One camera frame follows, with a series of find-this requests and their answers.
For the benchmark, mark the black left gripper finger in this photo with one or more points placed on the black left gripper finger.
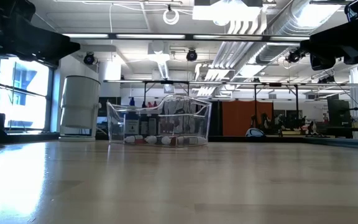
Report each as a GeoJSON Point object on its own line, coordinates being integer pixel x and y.
{"type": "Point", "coordinates": [61, 49]}

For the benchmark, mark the black aluminium table frame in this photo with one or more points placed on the black aluminium table frame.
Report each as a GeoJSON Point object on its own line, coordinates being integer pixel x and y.
{"type": "Point", "coordinates": [291, 140]}

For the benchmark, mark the clear plastic container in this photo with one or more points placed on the clear plastic container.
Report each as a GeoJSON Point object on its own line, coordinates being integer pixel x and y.
{"type": "Point", "coordinates": [197, 118]}

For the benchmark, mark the ribbed silver ceiling duct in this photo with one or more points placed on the ribbed silver ceiling duct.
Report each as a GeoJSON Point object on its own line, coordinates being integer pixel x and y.
{"type": "Point", "coordinates": [291, 21]}

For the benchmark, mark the orange partition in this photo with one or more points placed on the orange partition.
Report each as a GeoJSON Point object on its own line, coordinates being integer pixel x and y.
{"type": "Point", "coordinates": [241, 118]}

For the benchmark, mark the large blue food coloring bottle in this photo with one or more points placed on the large blue food coloring bottle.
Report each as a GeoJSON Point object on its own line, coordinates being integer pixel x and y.
{"type": "Point", "coordinates": [131, 124]}

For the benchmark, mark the black background rig frame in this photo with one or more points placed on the black background rig frame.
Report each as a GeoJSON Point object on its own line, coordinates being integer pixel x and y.
{"type": "Point", "coordinates": [255, 105]}

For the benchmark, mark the small dark food coloring bottle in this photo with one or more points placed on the small dark food coloring bottle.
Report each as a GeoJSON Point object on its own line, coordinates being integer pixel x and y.
{"type": "Point", "coordinates": [194, 141]}
{"type": "Point", "coordinates": [152, 140]}

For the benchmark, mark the black ceiling camera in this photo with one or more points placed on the black ceiling camera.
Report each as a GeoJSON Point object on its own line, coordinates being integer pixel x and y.
{"type": "Point", "coordinates": [294, 56]}
{"type": "Point", "coordinates": [191, 55]}
{"type": "Point", "coordinates": [89, 58]}

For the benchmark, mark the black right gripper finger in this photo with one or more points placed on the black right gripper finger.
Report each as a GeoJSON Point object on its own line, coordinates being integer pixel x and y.
{"type": "Point", "coordinates": [325, 46]}

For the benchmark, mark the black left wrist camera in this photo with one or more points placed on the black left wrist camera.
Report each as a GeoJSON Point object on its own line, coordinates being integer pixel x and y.
{"type": "Point", "coordinates": [5, 9]}

